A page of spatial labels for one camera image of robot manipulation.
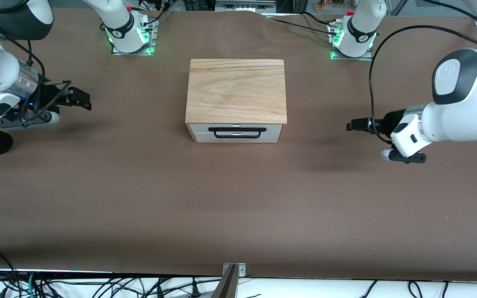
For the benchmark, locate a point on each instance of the light wooden drawer cabinet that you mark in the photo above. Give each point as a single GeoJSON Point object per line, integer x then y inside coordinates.
{"type": "Point", "coordinates": [234, 91]}

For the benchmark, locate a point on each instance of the aluminium frame structure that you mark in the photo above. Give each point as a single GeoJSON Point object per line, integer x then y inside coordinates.
{"type": "Point", "coordinates": [242, 6]}

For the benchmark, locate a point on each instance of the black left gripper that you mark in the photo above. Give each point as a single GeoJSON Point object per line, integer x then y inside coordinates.
{"type": "Point", "coordinates": [389, 119]}

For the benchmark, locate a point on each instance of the small metal mounting bracket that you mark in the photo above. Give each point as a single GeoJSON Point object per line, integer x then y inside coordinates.
{"type": "Point", "coordinates": [242, 270]}

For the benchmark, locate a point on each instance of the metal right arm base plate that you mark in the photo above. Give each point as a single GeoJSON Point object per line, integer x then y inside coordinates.
{"type": "Point", "coordinates": [116, 51]}

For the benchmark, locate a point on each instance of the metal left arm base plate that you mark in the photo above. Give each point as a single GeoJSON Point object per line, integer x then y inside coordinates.
{"type": "Point", "coordinates": [367, 58]}

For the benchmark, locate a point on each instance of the black power plug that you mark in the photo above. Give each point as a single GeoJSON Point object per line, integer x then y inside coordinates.
{"type": "Point", "coordinates": [195, 291]}

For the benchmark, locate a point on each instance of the grey camera support bar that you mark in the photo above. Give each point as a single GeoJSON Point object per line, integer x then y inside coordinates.
{"type": "Point", "coordinates": [226, 287]}

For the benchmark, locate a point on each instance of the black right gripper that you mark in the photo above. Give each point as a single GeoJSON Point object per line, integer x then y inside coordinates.
{"type": "Point", "coordinates": [51, 96]}

